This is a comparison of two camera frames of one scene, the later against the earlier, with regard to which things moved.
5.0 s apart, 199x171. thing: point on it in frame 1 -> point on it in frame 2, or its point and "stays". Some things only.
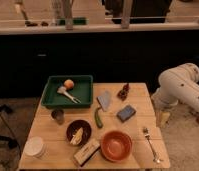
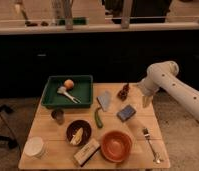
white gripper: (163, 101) -> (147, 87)
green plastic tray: (82, 89) stays
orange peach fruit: (69, 83) stays
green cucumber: (98, 118) stays
